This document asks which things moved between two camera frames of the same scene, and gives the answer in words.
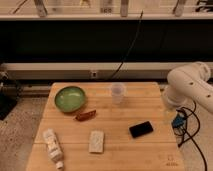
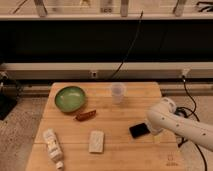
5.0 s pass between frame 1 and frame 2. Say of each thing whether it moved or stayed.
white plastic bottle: stayed
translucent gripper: moved
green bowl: stayed
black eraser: stayed
